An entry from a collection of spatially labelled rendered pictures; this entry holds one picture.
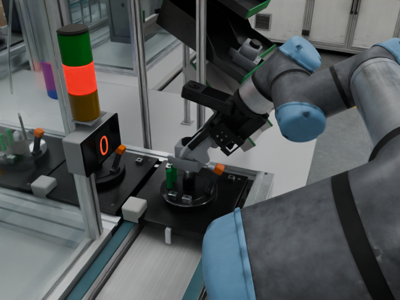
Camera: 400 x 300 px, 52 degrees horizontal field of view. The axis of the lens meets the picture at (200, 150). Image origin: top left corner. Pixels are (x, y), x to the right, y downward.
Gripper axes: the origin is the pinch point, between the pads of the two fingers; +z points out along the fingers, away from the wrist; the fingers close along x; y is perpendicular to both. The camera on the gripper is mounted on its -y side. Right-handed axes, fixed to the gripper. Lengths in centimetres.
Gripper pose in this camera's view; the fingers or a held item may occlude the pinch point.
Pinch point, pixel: (185, 147)
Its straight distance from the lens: 93.6
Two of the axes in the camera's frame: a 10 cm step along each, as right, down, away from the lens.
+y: 7.2, 6.8, 1.2
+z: -6.0, 5.3, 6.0
